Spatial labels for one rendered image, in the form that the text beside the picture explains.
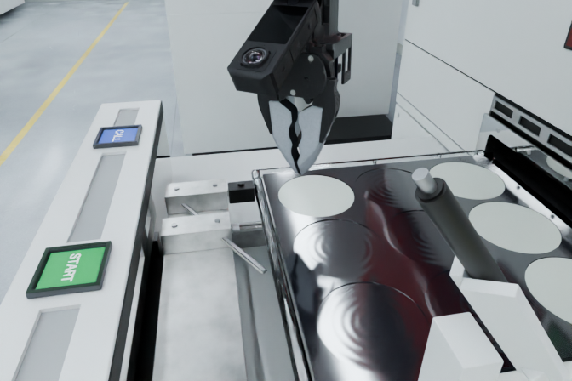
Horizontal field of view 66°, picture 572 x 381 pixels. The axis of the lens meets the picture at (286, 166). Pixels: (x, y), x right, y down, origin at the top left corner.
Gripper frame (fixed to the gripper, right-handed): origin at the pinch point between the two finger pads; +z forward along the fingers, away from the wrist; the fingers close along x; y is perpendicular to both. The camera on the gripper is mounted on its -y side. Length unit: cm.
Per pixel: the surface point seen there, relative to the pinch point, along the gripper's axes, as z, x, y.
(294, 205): 7.2, 1.6, 2.5
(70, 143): 87, 213, 122
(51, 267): 0.8, 12.0, -23.4
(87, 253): 0.8, 10.7, -20.8
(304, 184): 7.1, 2.7, 7.7
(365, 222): 7.5, -7.6, 3.0
